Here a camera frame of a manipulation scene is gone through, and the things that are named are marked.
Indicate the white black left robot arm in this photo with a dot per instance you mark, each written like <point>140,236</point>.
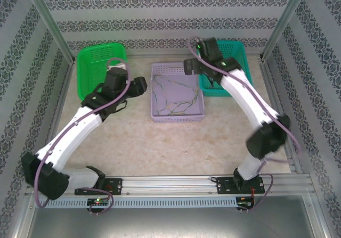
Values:
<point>69,134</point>

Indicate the aluminium side rail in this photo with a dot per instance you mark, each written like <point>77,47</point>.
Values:
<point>66,83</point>
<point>266,67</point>

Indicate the teal plastic basket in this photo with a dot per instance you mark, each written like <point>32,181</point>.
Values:
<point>234,50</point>

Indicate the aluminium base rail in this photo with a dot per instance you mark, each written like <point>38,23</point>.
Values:
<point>170,183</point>

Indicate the aluminium frame post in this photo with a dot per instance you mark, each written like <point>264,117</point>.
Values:
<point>48,22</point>
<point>285,17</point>

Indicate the grey metal shelf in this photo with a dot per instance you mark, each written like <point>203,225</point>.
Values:
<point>170,222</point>

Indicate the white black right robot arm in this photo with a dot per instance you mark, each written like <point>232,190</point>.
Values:
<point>247,99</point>

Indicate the green plastic basket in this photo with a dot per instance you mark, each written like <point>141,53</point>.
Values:
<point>88,70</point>

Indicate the lilac plastic basket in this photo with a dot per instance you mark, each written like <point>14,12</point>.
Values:
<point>175,94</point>

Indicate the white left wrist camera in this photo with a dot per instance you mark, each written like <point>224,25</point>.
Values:
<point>117,67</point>

